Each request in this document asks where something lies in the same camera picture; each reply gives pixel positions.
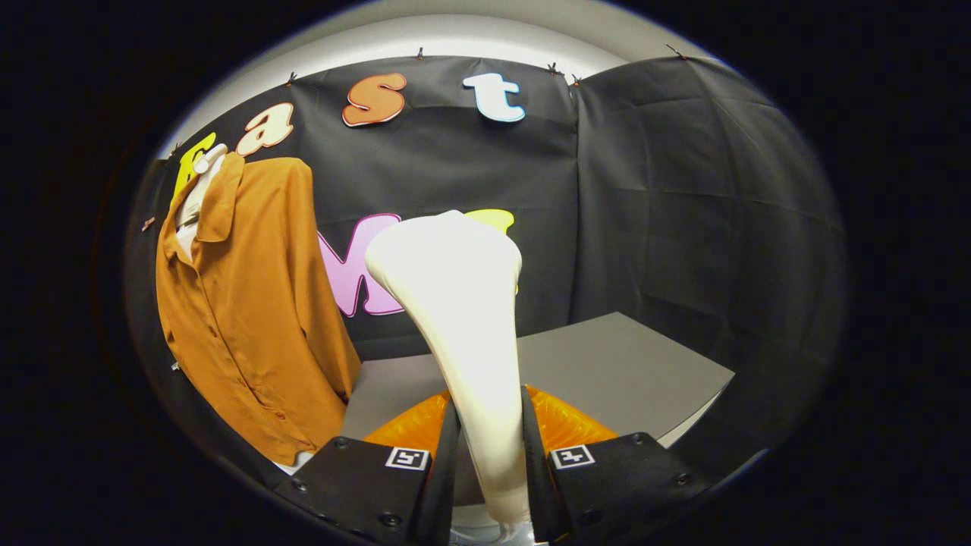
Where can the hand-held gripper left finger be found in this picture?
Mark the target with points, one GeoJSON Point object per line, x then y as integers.
{"type": "Point", "coordinates": [444, 470]}

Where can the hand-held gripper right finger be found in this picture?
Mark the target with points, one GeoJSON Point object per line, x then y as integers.
{"type": "Point", "coordinates": [535, 470]}

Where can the orange button shirt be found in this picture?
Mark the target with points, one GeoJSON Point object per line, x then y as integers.
{"type": "Point", "coordinates": [250, 318]}

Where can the grey table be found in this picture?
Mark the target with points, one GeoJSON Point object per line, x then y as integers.
{"type": "Point", "coordinates": [607, 364]}

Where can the black backdrop cloth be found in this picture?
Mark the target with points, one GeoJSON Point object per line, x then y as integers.
{"type": "Point", "coordinates": [683, 212]}

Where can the white mannequin torso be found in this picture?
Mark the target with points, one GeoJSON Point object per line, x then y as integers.
{"type": "Point", "coordinates": [199, 189]}

